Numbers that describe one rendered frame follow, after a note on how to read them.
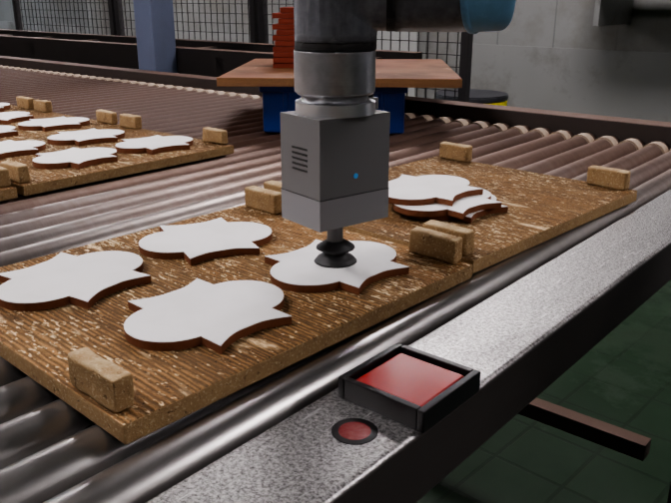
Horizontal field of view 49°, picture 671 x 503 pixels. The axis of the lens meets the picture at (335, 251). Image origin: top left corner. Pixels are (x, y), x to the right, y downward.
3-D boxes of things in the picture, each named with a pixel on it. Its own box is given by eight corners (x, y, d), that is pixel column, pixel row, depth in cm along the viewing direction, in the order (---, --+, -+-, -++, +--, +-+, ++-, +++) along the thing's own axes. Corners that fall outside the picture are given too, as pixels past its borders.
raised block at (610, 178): (630, 189, 105) (632, 170, 104) (624, 192, 104) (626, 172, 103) (590, 182, 109) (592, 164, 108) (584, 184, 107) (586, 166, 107)
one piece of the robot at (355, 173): (335, 65, 75) (335, 218, 80) (261, 69, 70) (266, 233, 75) (400, 72, 68) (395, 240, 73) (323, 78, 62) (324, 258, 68)
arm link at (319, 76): (278, 49, 68) (346, 46, 72) (279, 99, 69) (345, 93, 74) (327, 54, 62) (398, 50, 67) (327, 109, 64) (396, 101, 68)
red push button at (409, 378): (464, 391, 55) (466, 374, 55) (419, 425, 51) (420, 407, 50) (399, 366, 59) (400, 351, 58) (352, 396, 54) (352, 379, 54)
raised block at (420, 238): (463, 261, 76) (465, 236, 75) (453, 265, 75) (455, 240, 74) (417, 249, 80) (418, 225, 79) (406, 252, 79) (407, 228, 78)
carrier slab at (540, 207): (636, 201, 105) (638, 190, 104) (472, 274, 77) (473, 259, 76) (437, 164, 128) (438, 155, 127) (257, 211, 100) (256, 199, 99)
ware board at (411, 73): (441, 66, 195) (441, 59, 195) (461, 88, 148) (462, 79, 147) (255, 65, 198) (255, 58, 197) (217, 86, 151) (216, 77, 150)
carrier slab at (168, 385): (472, 277, 76) (473, 263, 75) (125, 446, 47) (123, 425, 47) (249, 214, 98) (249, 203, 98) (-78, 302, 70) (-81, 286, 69)
